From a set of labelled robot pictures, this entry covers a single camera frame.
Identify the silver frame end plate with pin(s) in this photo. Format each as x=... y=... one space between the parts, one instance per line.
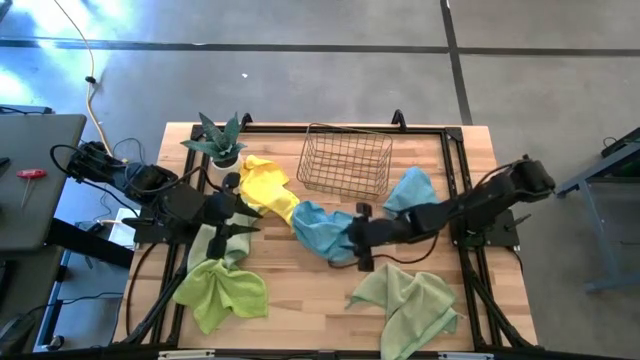
x=465 y=356
x=185 y=354

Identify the blue-grey metal stand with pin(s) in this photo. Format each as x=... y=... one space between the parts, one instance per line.
x=590 y=176

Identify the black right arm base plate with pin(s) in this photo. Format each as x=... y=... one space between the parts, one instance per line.
x=509 y=240

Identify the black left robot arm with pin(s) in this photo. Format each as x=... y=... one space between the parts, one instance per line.
x=145 y=180

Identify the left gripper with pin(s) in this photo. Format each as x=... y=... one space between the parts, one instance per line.
x=217 y=207

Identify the lime green microfiber towel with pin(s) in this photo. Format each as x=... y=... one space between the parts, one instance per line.
x=225 y=295

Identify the grey side table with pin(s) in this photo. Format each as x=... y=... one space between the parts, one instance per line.
x=40 y=200

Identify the yellow microfiber towel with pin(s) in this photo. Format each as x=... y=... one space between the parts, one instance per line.
x=265 y=185

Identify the black diagonal beam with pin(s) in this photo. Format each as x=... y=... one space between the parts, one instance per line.
x=90 y=245

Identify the pale green microfiber towel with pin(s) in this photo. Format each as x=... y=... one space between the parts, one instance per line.
x=410 y=310
x=240 y=245

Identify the black flat device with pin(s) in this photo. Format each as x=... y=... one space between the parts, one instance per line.
x=25 y=110

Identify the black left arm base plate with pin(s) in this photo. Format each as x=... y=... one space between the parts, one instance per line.
x=150 y=236

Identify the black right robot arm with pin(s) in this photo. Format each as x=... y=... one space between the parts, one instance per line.
x=500 y=192

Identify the black aluminium table frame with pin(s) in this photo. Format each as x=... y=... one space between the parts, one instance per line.
x=425 y=130

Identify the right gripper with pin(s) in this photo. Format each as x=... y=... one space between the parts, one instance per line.
x=372 y=235

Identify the potted plant in white pot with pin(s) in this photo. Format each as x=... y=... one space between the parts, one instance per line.
x=220 y=142

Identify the blue microfiber towel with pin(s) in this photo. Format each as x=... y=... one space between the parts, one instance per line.
x=412 y=190
x=320 y=232

